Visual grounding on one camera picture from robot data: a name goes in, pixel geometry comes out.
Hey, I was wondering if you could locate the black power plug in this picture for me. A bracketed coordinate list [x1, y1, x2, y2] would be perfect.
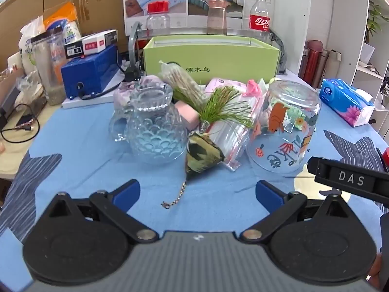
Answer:
[123, 64, 142, 82]

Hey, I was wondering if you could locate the blue printed tablecloth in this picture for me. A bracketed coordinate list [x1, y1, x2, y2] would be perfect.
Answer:
[0, 76, 389, 292]

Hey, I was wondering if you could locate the beige thermos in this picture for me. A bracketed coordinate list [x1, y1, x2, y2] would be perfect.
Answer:
[316, 49, 330, 89]

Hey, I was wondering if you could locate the camouflage pouch with chain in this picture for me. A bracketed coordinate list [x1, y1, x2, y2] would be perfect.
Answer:
[161, 129, 226, 210]

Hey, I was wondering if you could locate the white plastic bag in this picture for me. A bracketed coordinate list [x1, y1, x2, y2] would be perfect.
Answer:
[19, 17, 44, 73]

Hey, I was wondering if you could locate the white box with red label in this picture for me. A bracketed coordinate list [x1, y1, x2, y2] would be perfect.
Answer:
[81, 30, 118, 56]

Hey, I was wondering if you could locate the blue power supply box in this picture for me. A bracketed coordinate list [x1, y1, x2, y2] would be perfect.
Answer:
[61, 44, 125, 100]

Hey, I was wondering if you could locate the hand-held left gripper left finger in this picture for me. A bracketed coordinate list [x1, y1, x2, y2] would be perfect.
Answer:
[33, 179, 159, 244]

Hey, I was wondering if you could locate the cola bottle with red cap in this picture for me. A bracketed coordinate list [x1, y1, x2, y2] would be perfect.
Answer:
[249, 0, 272, 41]

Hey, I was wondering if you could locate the orange and blue bag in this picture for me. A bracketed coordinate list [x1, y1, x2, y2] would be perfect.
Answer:
[43, 1, 82, 45]

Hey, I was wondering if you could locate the pink tissue pack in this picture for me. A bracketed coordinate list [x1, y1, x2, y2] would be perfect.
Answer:
[204, 77, 253, 98]

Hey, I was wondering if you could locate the bag of cotton swabs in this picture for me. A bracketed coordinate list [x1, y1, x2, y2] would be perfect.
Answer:
[158, 60, 210, 98]

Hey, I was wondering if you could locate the grey metal bracket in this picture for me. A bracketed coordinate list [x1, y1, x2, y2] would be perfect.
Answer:
[128, 21, 145, 67]
[269, 29, 288, 75]

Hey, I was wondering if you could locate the brown thermos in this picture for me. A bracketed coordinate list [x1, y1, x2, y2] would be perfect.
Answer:
[298, 49, 309, 80]

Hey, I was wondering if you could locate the black cable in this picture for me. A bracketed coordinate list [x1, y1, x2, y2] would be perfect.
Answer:
[0, 103, 41, 143]

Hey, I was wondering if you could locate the white shelf unit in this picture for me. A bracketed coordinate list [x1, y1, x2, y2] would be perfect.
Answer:
[313, 0, 389, 134]

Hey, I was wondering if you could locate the clear jar with red lid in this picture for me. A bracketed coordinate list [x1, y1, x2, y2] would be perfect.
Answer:
[146, 1, 171, 35]

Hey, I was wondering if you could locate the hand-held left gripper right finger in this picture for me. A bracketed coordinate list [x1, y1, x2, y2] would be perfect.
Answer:
[239, 180, 370, 244]

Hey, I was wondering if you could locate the white board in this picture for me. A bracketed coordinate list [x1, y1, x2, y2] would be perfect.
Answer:
[62, 83, 128, 110]

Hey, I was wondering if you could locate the clear jar with pink lid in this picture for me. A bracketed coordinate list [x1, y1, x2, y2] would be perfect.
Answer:
[207, 0, 228, 35]

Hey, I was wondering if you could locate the clear zip bag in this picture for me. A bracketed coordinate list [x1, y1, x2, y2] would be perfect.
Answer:
[210, 97, 259, 171]

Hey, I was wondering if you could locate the tall clear plastic container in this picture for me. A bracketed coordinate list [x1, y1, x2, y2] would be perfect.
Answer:
[30, 32, 68, 106]

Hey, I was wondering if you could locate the pale floral fabric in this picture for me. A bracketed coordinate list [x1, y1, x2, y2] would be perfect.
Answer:
[114, 77, 166, 110]

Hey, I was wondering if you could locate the blue tissue pack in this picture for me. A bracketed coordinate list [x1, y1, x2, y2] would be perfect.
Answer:
[319, 78, 376, 128]

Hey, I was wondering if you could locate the red thermos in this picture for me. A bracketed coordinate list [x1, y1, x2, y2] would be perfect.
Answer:
[304, 40, 323, 86]

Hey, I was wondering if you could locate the pink sponge block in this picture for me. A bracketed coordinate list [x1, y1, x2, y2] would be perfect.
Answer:
[175, 101, 200, 131]

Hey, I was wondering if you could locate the green needle sprig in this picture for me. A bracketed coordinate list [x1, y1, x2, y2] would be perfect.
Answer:
[173, 86, 254, 131]

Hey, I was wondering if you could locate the printed glass cup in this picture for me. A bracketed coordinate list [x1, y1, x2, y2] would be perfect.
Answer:
[247, 79, 322, 177]

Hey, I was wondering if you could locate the brown cardboard box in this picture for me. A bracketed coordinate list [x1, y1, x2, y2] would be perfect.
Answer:
[0, 0, 125, 76]

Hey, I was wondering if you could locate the clear glass pitcher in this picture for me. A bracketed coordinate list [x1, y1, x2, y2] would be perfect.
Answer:
[109, 82, 189, 165]

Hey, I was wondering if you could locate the green cardboard box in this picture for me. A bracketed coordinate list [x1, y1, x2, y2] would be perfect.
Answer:
[143, 35, 282, 84]

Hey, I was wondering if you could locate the green potted plant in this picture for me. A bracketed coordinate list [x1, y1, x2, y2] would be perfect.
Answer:
[365, 0, 382, 45]

